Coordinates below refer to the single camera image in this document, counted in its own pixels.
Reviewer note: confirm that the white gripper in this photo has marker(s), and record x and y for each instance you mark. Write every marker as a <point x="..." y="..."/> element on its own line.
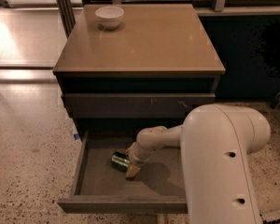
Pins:
<point x="135" y="159"/>

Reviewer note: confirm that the green soda can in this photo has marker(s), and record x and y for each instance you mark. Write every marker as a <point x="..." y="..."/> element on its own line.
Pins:
<point x="120" y="161"/>

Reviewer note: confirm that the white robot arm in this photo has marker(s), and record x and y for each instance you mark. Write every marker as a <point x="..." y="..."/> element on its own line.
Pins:
<point x="214" y="141"/>

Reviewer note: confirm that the open middle drawer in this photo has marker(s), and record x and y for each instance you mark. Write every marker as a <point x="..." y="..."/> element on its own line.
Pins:
<point x="100" y="188"/>

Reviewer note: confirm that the closed top drawer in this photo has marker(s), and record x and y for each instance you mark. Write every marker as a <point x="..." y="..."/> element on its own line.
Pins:
<point x="133" y="105"/>

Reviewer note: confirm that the brown drawer cabinet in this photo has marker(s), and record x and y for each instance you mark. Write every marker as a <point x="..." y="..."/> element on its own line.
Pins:
<point x="156" y="49"/>

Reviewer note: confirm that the blue tape piece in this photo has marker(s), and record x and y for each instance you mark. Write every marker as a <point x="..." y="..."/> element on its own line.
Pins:
<point x="76" y="136"/>

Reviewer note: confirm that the white ceramic bowl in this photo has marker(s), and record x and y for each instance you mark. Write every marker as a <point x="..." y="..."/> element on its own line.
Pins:
<point x="109" y="17"/>

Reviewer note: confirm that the white power strip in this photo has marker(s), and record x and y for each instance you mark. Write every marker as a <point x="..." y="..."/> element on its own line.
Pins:
<point x="272" y="217"/>

